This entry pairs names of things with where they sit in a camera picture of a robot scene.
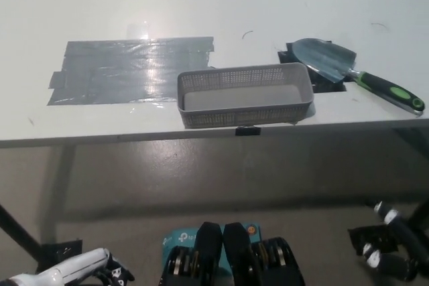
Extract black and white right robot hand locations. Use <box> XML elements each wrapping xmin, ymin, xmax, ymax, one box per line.
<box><xmin>361</xmin><ymin>200</ymin><xmax>425</xmax><ymax>283</ymax></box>

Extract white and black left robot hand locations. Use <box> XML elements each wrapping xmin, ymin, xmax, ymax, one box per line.
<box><xmin>8</xmin><ymin>248</ymin><xmax>135</xmax><ymax>286</ymax></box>

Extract metal trowel black green handle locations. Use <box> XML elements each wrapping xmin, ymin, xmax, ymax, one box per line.
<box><xmin>293</xmin><ymin>38</ymin><xmax>426</xmax><ymax>115</ymax></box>

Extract black robot body blocks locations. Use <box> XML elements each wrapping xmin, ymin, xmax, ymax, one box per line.
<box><xmin>159</xmin><ymin>221</ymin><xmax>306</xmax><ymax>286</ymax></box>

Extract black tape patch on desk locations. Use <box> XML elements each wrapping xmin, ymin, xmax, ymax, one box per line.
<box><xmin>278</xmin><ymin>42</ymin><xmax>348</xmax><ymax>93</ymax></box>

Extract black slanted table leg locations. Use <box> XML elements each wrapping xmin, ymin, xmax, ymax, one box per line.
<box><xmin>0</xmin><ymin>202</ymin><xmax>43</xmax><ymax>263</ymax></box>
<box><xmin>402</xmin><ymin>198</ymin><xmax>429</xmax><ymax>243</ymax></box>

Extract gray table leg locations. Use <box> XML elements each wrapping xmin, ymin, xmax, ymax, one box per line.
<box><xmin>42</xmin><ymin>145</ymin><xmax>77</xmax><ymax>245</ymax></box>

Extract teal router box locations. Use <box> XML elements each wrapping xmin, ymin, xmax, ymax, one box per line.
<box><xmin>162</xmin><ymin>222</ymin><xmax>264</xmax><ymax>272</ymax></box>

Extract small black tape strip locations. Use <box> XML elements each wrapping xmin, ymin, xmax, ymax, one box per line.
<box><xmin>235</xmin><ymin>126</ymin><xmax>261</xmax><ymax>137</ymax></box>

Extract gray perforated plastic basket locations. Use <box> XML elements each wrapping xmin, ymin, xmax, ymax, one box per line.
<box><xmin>176</xmin><ymin>62</ymin><xmax>316</xmax><ymax>129</ymax></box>

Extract large gray duct tape patch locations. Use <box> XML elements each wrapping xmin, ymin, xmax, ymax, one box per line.
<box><xmin>46</xmin><ymin>35</ymin><xmax>215</xmax><ymax>106</ymax></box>

